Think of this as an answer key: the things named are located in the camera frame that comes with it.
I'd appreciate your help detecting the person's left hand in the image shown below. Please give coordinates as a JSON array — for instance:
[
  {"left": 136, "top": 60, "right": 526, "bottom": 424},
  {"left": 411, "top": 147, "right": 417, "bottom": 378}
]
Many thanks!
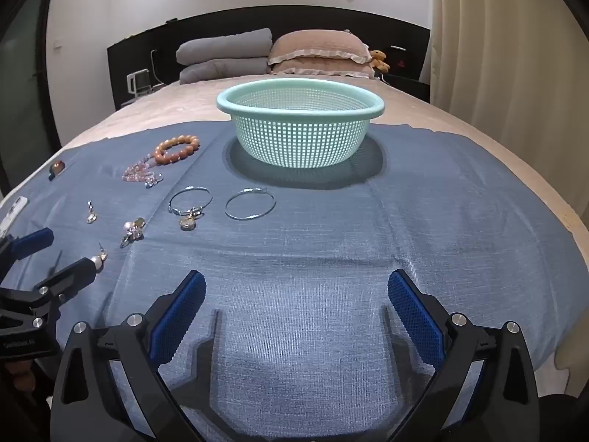
[{"left": 0, "top": 358, "right": 38, "bottom": 394}]

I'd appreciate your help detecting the brown plush toy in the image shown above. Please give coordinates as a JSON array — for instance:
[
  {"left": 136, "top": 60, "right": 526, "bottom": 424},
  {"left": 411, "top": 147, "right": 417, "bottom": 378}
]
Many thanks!
[{"left": 370, "top": 49, "right": 391, "bottom": 74}]

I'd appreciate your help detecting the beige curtain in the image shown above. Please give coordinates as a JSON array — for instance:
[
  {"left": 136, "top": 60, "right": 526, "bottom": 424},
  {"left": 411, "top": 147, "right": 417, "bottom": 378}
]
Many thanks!
[{"left": 430, "top": 0, "right": 589, "bottom": 222}]

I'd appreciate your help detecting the pink bead bracelet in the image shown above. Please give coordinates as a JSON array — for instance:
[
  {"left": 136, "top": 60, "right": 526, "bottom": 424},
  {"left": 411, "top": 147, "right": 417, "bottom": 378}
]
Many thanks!
[{"left": 122, "top": 152, "right": 164, "bottom": 189}]

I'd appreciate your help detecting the frosted glass door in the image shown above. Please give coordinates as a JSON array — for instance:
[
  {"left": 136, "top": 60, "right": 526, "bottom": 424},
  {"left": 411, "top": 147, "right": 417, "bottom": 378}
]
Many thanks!
[{"left": 0, "top": 0, "right": 60, "bottom": 194}]

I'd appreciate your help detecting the black nightstand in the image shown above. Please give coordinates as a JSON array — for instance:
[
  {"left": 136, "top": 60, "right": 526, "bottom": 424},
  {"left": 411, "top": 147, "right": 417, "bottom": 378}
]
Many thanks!
[
  {"left": 382, "top": 71, "right": 431, "bottom": 104},
  {"left": 120, "top": 85, "right": 164, "bottom": 108}
]

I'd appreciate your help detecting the black headboard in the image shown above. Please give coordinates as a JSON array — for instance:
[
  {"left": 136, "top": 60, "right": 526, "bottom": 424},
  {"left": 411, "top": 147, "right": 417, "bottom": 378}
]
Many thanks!
[{"left": 107, "top": 9, "right": 432, "bottom": 111}]

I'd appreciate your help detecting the white bedside appliance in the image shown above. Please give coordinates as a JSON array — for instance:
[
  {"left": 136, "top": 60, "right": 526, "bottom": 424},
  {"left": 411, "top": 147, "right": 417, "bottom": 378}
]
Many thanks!
[{"left": 126, "top": 69, "right": 152, "bottom": 97}]

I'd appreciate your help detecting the plain silver bangle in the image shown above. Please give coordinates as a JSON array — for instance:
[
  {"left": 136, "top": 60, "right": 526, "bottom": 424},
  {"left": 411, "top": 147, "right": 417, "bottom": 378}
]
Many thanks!
[{"left": 225, "top": 187, "right": 277, "bottom": 221}]

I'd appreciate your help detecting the grey pillow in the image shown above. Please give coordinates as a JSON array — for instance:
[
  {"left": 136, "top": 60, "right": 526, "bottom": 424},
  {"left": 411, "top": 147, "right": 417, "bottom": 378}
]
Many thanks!
[
  {"left": 179, "top": 57, "right": 272, "bottom": 85},
  {"left": 176, "top": 28, "right": 274, "bottom": 66}
]

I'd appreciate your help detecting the mint green plastic basket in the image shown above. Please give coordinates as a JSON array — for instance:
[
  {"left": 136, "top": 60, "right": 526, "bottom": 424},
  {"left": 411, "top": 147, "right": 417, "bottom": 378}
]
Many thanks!
[{"left": 216, "top": 78, "right": 385, "bottom": 169}]

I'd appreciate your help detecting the silver bangle with charm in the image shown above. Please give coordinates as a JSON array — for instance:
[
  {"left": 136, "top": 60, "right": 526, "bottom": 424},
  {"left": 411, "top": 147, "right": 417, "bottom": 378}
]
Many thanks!
[{"left": 168, "top": 186, "right": 214, "bottom": 232}]

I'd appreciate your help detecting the pink pearl charm cluster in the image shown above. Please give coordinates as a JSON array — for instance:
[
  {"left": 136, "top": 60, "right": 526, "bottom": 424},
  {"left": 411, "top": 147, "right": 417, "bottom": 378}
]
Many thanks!
[{"left": 120, "top": 216, "right": 147, "bottom": 249}]

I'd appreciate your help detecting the bed with beige bedspread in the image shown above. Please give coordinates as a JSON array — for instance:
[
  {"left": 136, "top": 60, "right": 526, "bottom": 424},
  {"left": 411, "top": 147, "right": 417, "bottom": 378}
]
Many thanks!
[{"left": 0, "top": 71, "right": 589, "bottom": 378}]

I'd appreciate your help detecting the pink ruffled pillow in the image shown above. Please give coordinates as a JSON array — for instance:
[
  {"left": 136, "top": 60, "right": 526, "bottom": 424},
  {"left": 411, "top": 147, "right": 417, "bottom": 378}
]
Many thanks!
[
  {"left": 269, "top": 60, "right": 375, "bottom": 79},
  {"left": 268, "top": 29, "right": 373, "bottom": 66}
]

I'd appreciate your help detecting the orange bead bracelet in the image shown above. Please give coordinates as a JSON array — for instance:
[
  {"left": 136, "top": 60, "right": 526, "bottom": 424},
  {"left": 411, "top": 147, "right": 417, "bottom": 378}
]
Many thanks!
[{"left": 154, "top": 134, "right": 201, "bottom": 157}]

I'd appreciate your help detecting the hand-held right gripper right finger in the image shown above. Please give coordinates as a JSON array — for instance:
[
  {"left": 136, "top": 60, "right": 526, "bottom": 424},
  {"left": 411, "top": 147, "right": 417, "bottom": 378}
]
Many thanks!
[{"left": 387, "top": 269, "right": 541, "bottom": 442}]

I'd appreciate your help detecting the blue cloth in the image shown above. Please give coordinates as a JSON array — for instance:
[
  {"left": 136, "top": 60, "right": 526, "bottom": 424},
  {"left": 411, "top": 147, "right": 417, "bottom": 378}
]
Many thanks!
[{"left": 0, "top": 120, "right": 576, "bottom": 442}]

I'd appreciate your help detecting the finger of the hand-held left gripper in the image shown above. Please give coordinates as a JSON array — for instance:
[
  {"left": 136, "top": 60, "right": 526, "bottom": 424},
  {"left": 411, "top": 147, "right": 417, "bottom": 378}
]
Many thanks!
[
  {"left": 0, "top": 228, "right": 54, "bottom": 263},
  {"left": 0, "top": 257, "right": 99, "bottom": 331}
]

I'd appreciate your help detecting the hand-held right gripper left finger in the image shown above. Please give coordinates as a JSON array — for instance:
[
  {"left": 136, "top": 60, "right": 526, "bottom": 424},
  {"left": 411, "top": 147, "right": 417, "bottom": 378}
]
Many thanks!
[{"left": 50, "top": 269, "right": 208, "bottom": 442}]

